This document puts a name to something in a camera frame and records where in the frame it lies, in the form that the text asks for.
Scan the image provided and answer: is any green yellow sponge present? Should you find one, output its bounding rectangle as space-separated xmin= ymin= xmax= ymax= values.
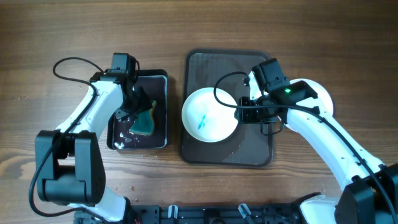
xmin=129 ymin=100 xmax=157 ymax=136

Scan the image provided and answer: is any large dark serving tray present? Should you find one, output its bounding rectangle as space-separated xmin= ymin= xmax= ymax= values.
xmin=179 ymin=49 xmax=274 ymax=167

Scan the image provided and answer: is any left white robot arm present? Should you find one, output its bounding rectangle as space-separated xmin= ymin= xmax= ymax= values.
xmin=28 ymin=70 xmax=146 ymax=223

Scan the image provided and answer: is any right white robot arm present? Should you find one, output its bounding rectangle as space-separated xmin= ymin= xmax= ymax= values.
xmin=238 ymin=78 xmax=397 ymax=223

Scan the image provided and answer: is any right black cable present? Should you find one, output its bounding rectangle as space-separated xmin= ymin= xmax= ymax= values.
xmin=213 ymin=71 xmax=398 ymax=218

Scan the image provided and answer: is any small black water tray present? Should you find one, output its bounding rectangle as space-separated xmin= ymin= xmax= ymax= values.
xmin=106 ymin=70 xmax=168 ymax=150

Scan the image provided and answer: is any white plate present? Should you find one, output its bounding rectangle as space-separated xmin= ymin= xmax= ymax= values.
xmin=181 ymin=87 xmax=238 ymax=143
xmin=271 ymin=78 xmax=334 ymax=134

